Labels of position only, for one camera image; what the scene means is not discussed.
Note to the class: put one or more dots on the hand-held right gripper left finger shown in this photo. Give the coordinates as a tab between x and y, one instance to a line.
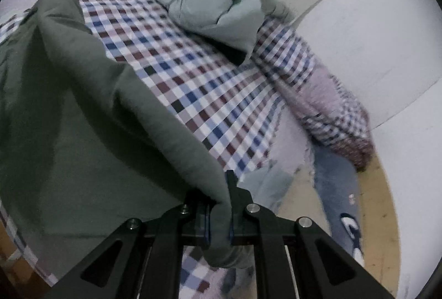
206	226

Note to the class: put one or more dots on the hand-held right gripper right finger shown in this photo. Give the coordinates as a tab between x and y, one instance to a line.
230	230

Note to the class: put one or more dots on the dark green garment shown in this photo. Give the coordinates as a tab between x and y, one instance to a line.
86	112

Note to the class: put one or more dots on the grey-blue cloth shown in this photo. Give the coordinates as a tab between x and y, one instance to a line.
269	185

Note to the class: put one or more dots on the blue printed pillow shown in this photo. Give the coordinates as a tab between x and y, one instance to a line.
335	188

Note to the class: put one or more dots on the checked bed sheet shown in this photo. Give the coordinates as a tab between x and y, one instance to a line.
190	78

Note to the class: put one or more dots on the checked rolled quilt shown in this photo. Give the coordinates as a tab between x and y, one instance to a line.
328	105

